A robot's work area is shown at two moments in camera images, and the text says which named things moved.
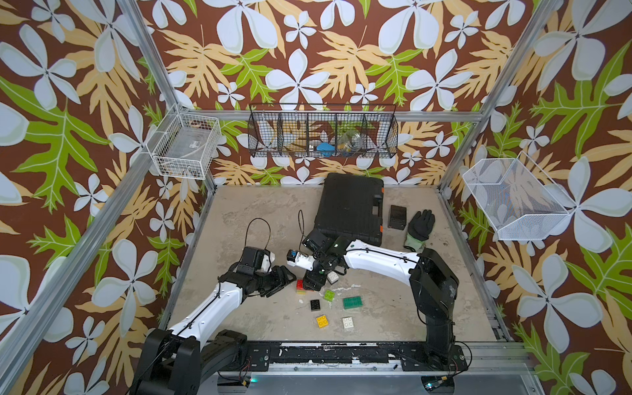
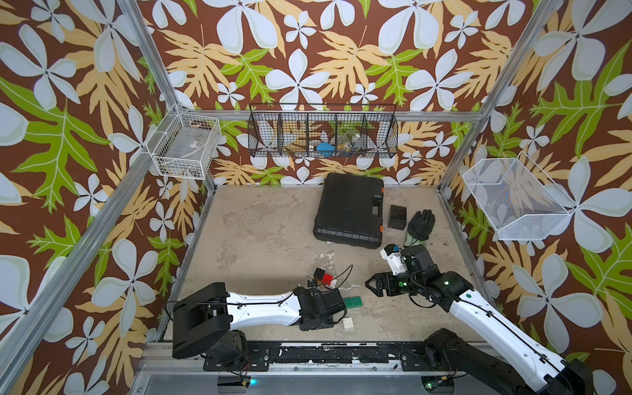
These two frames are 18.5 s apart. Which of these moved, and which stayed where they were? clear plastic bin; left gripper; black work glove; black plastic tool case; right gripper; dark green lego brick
Moved: left gripper; right gripper
Stayed: clear plastic bin; black work glove; black plastic tool case; dark green lego brick
